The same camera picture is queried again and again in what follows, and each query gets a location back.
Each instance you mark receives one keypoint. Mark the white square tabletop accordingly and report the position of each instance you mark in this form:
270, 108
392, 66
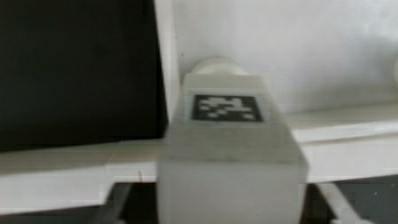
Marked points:
316, 45

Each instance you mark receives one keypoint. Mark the white front fence bar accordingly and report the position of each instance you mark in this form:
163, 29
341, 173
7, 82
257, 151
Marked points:
58, 178

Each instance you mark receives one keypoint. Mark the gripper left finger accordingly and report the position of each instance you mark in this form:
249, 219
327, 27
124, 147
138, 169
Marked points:
130, 204

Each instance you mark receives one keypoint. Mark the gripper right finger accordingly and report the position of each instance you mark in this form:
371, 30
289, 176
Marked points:
327, 209

